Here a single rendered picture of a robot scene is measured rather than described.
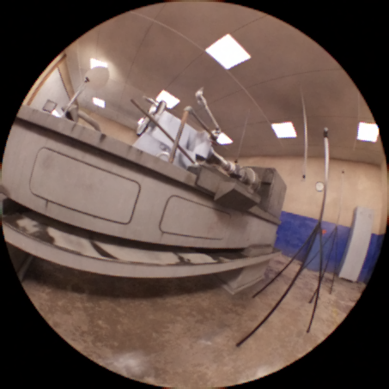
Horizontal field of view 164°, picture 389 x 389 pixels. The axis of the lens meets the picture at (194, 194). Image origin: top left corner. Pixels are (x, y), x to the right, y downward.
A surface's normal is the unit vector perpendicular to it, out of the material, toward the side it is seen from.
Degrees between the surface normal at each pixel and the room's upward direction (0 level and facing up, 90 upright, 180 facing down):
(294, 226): 90
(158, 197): 90
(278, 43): 180
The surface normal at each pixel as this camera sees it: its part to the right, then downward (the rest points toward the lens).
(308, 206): -0.75, -0.29
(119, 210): 0.58, 0.15
